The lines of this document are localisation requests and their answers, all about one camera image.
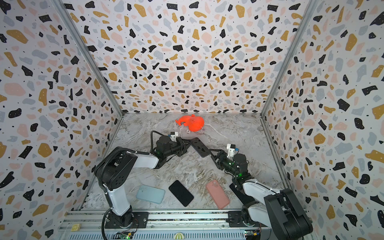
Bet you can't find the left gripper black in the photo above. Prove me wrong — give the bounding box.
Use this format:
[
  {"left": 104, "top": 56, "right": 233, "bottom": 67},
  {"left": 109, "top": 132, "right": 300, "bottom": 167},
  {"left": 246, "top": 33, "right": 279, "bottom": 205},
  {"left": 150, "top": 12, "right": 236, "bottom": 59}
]
[{"left": 163, "top": 138, "right": 192, "bottom": 159}]

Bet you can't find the black smartphone blue edge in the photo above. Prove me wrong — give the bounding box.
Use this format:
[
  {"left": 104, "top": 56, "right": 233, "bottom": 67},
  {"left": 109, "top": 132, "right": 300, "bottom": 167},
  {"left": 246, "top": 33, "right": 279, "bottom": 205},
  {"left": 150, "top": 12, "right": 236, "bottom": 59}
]
[{"left": 191, "top": 138, "right": 213, "bottom": 158}]

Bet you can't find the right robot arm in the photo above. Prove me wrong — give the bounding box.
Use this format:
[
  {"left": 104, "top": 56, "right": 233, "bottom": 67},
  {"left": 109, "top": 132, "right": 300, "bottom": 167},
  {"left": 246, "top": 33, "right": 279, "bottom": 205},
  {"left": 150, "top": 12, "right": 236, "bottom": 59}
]
[{"left": 211, "top": 149, "right": 313, "bottom": 240}]

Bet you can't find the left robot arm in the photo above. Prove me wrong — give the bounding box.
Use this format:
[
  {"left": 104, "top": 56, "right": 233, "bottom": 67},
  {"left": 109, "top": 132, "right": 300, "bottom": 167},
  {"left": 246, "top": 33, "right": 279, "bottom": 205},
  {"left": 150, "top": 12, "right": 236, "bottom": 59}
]
[{"left": 95, "top": 135, "right": 191, "bottom": 227}]

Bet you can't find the pink phone case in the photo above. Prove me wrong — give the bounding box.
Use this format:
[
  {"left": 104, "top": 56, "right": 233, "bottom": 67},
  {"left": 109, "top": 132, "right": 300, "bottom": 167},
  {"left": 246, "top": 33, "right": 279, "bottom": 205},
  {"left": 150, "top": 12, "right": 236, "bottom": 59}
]
[{"left": 206, "top": 180, "right": 230, "bottom": 210}]

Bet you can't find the light blue phone case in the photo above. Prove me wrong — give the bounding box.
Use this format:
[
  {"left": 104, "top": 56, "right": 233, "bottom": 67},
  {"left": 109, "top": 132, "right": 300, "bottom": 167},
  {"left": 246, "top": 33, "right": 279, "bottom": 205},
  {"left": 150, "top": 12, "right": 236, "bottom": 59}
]
[{"left": 136, "top": 185, "right": 166, "bottom": 204}]

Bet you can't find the black smartphone right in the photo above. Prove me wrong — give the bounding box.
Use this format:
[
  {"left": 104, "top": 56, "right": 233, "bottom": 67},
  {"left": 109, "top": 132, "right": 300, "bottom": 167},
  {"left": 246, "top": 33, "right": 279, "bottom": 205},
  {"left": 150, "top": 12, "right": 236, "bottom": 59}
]
[{"left": 230, "top": 184, "right": 252, "bottom": 205}]

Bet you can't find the red plush whale toy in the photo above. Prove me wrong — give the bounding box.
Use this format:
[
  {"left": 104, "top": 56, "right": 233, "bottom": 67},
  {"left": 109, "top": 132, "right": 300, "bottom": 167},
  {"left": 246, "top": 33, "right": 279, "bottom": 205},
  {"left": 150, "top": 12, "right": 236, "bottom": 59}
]
[{"left": 175, "top": 115, "right": 205, "bottom": 132}]

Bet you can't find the black smartphone centre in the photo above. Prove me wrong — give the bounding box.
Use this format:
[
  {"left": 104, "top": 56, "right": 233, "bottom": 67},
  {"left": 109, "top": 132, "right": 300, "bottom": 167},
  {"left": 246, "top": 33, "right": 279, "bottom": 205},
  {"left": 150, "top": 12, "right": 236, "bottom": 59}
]
[{"left": 169, "top": 180, "right": 194, "bottom": 207}]

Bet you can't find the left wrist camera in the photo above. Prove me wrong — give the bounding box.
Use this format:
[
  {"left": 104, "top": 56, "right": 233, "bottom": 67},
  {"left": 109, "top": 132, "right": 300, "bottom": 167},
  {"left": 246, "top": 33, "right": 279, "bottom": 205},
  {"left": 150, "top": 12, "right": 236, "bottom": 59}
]
[{"left": 169, "top": 132, "right": 179, "bottom": 141}]

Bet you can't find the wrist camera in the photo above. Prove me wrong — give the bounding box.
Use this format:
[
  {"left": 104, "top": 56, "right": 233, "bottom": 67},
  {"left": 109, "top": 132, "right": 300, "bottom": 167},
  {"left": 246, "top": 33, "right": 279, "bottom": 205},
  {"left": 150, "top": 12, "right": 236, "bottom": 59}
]
[
  {"left": 227, "top": 144, "right": 239, "bottom": 159},
  {"left": 169, "top": 132, "right": 179, "bottom": 141}
]

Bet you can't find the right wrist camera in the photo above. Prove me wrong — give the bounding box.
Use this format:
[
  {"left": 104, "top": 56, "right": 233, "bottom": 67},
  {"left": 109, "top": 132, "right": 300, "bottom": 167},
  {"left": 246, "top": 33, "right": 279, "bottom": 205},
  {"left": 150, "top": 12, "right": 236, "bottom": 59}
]
[{"left": 227, "top": 144, "right": 239, "bottom": 159}]

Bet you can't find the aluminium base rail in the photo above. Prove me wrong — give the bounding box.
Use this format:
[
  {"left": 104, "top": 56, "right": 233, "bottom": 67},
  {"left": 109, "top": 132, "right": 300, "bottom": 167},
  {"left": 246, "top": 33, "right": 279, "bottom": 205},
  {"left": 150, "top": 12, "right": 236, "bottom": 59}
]
[{"left": 55, "top": 209, "right": 278, "bottom": 240}]

